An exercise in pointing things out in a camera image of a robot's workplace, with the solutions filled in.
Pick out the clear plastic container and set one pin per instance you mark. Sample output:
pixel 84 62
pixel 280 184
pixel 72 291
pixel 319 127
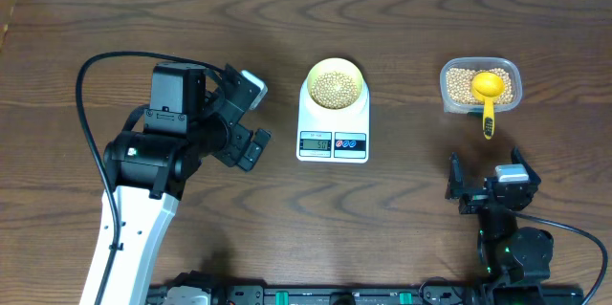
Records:
pixel 480 63

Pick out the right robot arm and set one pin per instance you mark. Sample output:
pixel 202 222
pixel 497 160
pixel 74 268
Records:
pixel 517 259

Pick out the soybeans in container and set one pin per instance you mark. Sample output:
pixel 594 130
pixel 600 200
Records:
pixel 459 85

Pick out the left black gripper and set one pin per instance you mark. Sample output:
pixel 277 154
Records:
pixel 239 135

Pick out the white digital kitchen scale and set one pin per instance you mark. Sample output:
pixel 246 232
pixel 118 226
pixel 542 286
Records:
pixel 333 135

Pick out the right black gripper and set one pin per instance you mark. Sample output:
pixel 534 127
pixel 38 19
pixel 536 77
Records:
pixel 472 200

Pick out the yellow measuring scoop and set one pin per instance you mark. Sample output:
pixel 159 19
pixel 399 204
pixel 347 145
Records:
pixel 487 87

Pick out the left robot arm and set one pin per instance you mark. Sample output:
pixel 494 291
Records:
pixel 193 112

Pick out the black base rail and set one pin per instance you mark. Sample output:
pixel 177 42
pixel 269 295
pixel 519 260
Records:
pixel 194 288

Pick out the soybeans in bowl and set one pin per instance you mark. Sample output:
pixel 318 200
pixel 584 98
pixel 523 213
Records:
pixel 334 90

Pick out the yellow bowl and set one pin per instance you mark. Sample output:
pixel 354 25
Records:
pixel 335 64

